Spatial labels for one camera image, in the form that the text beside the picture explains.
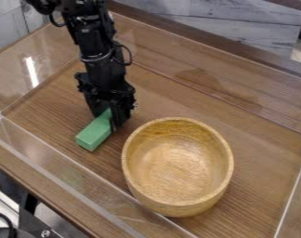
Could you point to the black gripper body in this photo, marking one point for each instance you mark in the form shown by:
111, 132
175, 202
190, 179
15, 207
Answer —
103, 79

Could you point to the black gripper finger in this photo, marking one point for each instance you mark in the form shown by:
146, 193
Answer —
122, 108
97, 105

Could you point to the green rectangular block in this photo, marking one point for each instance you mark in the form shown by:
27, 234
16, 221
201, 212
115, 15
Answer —
97, 132

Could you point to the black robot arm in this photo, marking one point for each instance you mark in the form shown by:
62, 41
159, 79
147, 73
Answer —
91, 28

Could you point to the brown wooden bowl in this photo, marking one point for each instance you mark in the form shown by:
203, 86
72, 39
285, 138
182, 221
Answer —
178, 166

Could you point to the clear acrylic tray walls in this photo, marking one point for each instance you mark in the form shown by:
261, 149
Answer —
191, 74

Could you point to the black table leg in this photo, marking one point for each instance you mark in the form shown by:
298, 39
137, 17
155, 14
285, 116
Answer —
28, 203

